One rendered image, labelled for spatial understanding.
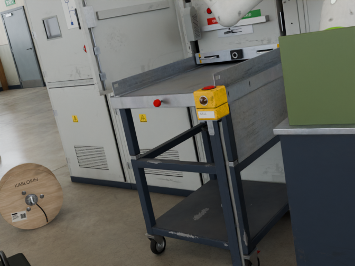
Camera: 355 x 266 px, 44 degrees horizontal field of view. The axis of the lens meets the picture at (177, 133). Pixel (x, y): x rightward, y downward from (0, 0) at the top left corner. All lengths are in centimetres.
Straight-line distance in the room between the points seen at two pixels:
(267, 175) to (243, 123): 75
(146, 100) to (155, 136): 98
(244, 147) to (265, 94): 29
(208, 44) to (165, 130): 65
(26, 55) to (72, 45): 955
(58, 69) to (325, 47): 238
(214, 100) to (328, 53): 36
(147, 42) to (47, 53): 121
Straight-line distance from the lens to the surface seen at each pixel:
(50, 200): 300
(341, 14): 150
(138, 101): 192
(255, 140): 191
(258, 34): 230
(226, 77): 173
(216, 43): 243
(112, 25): 229
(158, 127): 281
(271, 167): 247
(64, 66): 332
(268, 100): 201
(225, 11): 187
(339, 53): 133
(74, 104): 334
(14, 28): 1291
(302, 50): 136
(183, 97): 176
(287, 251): 218
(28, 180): 294
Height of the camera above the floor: 114
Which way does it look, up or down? 15 degrees down
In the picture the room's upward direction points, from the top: 11 degrees counter-clockwise
